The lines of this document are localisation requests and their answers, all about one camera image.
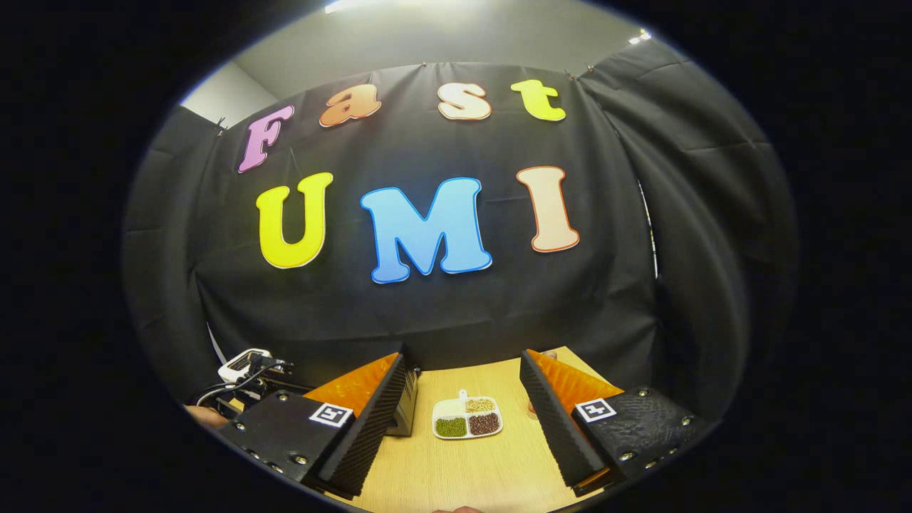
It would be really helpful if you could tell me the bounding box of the clear bottle with red label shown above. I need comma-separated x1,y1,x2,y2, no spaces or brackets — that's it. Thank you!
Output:
526,348,560,415

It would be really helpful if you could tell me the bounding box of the small white appliance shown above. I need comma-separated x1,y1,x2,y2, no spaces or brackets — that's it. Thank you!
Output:
217,348,275,384

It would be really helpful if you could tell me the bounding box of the black electric oven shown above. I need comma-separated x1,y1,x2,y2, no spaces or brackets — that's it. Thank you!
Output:
385,365,421,437

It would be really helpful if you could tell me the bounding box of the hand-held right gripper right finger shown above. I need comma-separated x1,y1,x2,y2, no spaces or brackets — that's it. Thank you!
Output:
519,348,714,498

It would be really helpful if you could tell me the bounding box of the white divided tray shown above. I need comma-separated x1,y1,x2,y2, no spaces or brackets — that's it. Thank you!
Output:
432,389,504,440

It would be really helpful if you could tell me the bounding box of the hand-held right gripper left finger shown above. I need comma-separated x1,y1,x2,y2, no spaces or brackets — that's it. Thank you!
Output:
216,349,410,500

